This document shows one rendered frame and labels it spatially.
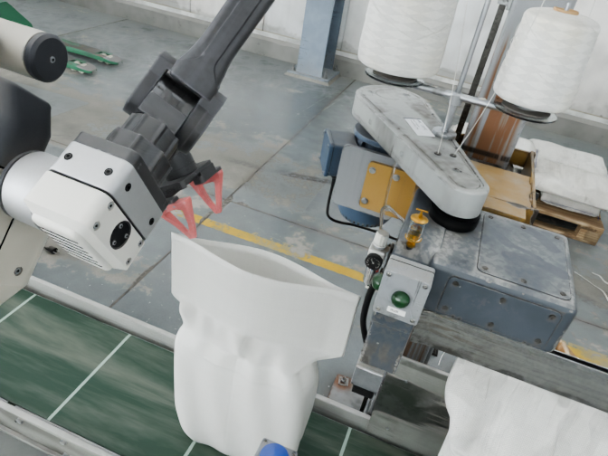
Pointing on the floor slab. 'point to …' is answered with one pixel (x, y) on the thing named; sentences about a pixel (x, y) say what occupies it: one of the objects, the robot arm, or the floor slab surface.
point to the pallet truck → (64, 43)
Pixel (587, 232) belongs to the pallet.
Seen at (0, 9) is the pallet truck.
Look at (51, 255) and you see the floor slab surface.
